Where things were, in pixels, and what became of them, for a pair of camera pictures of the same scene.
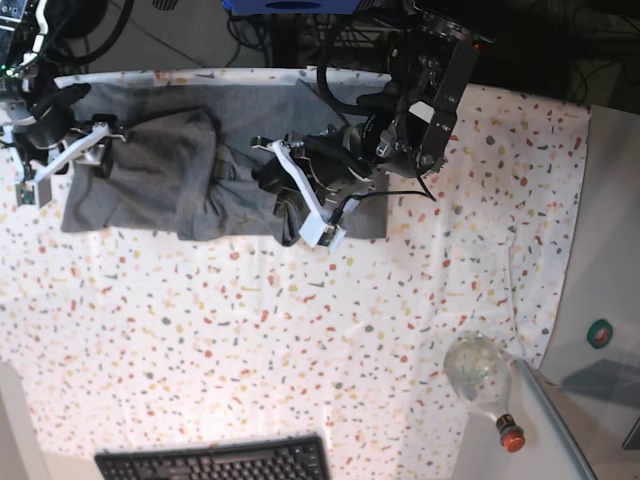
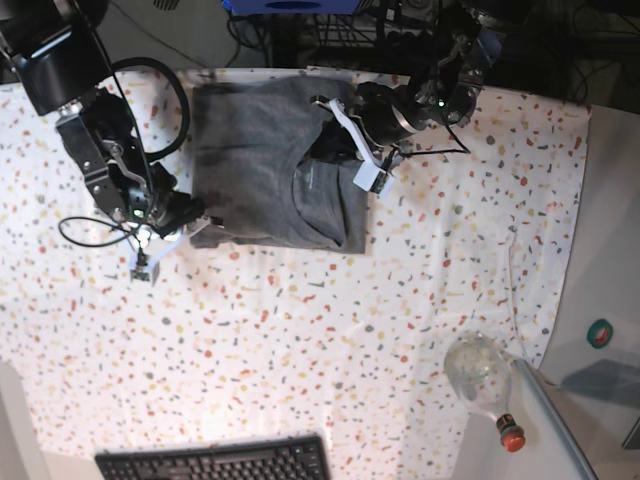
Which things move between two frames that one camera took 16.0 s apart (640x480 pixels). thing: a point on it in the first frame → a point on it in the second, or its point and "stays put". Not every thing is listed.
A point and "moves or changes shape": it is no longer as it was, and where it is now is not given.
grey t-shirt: [183, 162] moves or changes shape
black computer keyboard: [301, 458] stays put
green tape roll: [599, 333] stays put
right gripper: [329, 162] → [382, 122]
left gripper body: [55, 117] → [170, 210]
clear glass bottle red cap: [477, 369] stays put
